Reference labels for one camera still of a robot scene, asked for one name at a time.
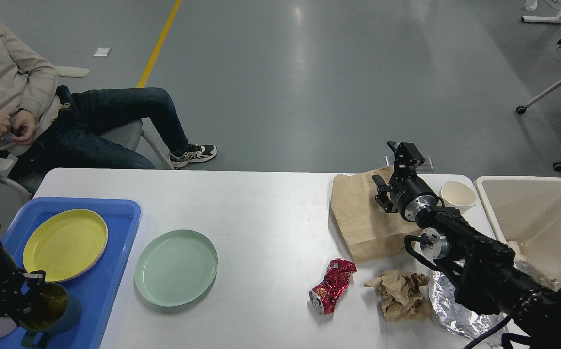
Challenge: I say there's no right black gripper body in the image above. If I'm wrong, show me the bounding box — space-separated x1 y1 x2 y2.
387 167 440 222

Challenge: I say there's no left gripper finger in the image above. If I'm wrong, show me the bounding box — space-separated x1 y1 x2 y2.
18 271 46 316

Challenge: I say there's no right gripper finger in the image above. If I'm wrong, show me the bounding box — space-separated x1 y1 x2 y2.
372 176 397 213
387 141 426 177

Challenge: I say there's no dark teal mug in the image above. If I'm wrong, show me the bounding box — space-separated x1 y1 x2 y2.
19 282 81 349

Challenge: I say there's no light green plate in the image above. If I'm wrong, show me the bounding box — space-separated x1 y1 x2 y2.
134 229 218 307

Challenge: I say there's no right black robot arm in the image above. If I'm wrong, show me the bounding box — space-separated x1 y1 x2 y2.
372 141 561 349

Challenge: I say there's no brown paper bag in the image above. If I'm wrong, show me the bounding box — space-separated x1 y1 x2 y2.
331 166 421 264

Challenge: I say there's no white paper cup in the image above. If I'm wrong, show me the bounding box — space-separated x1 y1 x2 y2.
440 181 477 215

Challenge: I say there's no yellow plate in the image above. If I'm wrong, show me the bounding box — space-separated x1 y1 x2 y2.
22 208 108 282

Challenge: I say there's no blue plastic tray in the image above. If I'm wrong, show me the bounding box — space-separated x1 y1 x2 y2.
2 197 141 349

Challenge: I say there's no crumpled brown paper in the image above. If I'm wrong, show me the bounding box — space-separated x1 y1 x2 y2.
363 269 433 323

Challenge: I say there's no crushed red can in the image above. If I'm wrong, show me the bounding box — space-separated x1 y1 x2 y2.
308 258 356 315

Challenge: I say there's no crumpled aluminium foil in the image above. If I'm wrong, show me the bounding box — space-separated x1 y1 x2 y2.
427 271 505 340

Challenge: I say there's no foil trash in bin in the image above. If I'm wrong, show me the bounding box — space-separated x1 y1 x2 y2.
514 260 560 291

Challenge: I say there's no beige plastic bin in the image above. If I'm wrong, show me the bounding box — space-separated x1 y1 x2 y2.
474 176 561 287

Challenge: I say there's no seated person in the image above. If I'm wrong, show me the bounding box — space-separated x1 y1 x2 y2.
0 22 218 173

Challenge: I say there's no white desk leg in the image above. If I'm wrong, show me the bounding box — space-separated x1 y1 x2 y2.
520 0 561 24

